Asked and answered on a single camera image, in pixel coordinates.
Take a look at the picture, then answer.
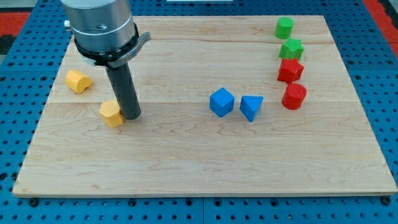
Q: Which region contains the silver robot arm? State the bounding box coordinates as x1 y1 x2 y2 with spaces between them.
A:
61 0 150 68

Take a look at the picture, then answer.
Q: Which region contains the blue triangle block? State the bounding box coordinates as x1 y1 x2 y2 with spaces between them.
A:
239 95 264 122

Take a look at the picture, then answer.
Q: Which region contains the blue cube block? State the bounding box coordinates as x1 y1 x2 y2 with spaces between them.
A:
210 88 235 118

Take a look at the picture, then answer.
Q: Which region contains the wooden board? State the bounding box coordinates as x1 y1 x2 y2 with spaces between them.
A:
13 16 397 198

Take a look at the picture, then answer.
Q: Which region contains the dark grey pointer rod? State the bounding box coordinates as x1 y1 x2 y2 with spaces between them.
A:
106 64 141 120

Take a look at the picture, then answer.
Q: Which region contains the yellow hexagon block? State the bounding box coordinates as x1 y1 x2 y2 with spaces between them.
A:
99 100 125 128

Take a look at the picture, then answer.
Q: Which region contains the red cylinder block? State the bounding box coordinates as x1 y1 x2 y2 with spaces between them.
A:
282 83 307 110

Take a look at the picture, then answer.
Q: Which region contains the red star block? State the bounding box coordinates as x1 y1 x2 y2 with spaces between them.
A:
277 58 305 85

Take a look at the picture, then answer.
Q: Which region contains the green star block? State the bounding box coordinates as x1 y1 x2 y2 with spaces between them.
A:
279 37 304 60

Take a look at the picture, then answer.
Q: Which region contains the green cylinder block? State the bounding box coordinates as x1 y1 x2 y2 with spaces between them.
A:
274 17 294 39

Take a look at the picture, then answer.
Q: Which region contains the yellow heart block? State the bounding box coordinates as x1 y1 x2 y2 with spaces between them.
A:
65 70 93 94

